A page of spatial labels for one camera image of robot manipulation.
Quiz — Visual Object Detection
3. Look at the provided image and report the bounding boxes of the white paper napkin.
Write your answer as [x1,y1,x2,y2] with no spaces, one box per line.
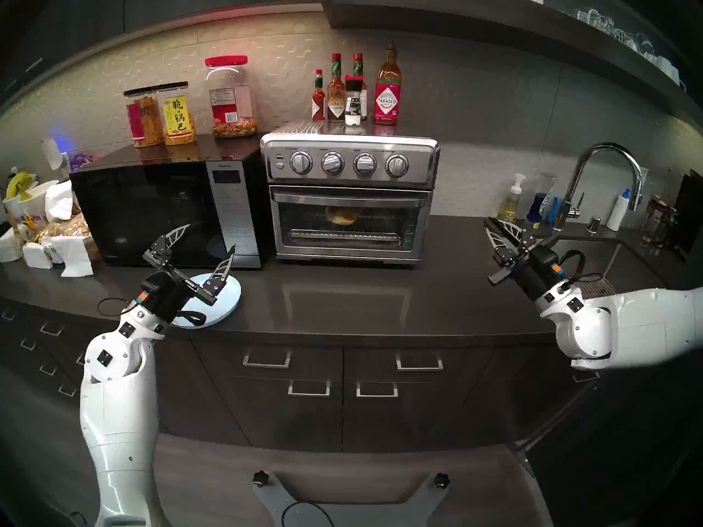
[44,180,76,220]

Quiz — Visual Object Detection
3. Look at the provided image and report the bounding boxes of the clear bag of bread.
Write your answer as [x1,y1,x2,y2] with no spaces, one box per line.
[34,213,102,257]

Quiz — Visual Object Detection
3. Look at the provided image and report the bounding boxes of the chrome gooseneck faucet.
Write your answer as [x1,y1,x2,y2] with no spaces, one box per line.
[554,143,644,233]

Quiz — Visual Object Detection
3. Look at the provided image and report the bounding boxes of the stainless steel toaster oven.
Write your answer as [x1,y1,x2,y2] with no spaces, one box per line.
[260,120,441,266]

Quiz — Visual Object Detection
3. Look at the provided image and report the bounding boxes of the black cap salt shaker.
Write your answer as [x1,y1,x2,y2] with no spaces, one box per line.
[344,76,364,127]

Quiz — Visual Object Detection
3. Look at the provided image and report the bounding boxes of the small crumpled white paper towel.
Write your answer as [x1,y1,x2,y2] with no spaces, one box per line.
[22,241,55,269]

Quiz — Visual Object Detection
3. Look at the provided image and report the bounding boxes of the yellow bananas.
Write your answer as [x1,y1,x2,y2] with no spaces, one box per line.
[5,172,39,200]

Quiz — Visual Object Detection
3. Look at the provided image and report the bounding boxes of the red lid plastic snack jar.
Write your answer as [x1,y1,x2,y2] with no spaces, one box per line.
[205,55,258,138]

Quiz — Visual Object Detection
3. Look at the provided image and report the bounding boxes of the black coffee machine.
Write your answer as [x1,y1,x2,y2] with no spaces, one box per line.
[674,170,703,257]

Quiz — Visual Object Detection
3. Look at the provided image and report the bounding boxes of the green neck hot sauce bottle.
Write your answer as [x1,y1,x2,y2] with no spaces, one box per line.
[351,53,368,121]
[327,53,347,123]

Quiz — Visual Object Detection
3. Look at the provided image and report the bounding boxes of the wire sink grid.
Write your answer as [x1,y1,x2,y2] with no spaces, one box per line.
[577,278,618,300]

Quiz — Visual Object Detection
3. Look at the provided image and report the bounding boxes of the dark wall shelf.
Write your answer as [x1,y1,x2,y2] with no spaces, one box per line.
[324,0,703,131]

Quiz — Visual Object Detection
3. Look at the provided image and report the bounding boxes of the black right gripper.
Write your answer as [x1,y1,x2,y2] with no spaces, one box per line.
[483,217,566,301]

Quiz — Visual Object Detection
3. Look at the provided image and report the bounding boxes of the oven wire rack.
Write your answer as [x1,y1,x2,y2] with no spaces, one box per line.
[288,229,404,244]

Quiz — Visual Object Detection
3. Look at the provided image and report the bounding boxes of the small red hot sauce bottle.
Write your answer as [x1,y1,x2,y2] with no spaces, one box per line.
[311,69,327,122]

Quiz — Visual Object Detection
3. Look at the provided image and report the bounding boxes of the yellow hand soap dispenser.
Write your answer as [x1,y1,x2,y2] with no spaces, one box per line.
[497,173,527,225]

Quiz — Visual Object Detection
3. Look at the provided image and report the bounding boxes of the yellow label snack jar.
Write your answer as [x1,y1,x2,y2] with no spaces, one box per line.
[157,81,197,146]

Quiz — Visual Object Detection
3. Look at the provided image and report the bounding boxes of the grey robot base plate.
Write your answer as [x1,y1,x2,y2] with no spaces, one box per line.
[253,470,451,527]

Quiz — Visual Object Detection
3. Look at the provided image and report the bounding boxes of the blue dish soap bottle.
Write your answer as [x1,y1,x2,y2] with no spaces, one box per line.
[526,172,557,225]

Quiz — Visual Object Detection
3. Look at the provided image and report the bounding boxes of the thin black cable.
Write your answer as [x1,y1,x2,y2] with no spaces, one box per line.
[97,297,131,319]

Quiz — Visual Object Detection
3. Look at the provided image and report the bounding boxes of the glass oven door with handle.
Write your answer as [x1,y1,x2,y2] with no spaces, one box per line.
[270,186,430,260]

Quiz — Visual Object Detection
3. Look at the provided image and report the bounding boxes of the white bottle blue cap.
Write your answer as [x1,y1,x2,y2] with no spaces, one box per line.
[607,188,632,232]

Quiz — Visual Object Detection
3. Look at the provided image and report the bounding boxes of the dark lower cabinet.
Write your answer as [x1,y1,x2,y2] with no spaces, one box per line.
[0,301,599,455]

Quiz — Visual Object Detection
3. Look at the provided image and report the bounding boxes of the light blue plate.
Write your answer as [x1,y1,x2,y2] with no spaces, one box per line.
[172,272,243,329]

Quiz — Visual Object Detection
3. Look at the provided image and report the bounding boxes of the red label snack jar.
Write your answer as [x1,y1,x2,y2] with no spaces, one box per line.
[124,88,164,148]

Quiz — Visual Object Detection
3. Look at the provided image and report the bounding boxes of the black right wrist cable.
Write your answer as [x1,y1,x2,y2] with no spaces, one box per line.
[552,250,607,290]

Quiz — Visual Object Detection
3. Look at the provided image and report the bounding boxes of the large crumpled white paper towel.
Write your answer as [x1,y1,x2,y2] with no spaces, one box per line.
[51,233,97,278]

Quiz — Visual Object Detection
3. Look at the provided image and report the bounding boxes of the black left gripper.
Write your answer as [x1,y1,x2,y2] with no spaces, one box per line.
[137,224,237,324]

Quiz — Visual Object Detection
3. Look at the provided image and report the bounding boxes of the black microwave oven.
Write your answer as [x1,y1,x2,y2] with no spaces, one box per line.
[70,150,272,270]

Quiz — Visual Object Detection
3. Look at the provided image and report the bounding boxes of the dark cabinet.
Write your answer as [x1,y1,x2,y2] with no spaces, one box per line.
[0,301,599,455]
[0,0,330,109]

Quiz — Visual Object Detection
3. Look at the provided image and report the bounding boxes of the stainless steel sink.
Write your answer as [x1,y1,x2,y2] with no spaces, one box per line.
[541,234,672,307]

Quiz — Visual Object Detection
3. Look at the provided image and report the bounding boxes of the large Tabasco sauce bottle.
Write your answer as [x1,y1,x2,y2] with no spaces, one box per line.
[374,42,403,127]

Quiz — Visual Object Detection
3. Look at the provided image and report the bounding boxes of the glass french press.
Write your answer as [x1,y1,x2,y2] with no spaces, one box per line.
[640,195,680,249]

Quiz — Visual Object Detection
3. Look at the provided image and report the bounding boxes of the dark upper cabinet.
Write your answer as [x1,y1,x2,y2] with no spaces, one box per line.
[0,0,330,109]

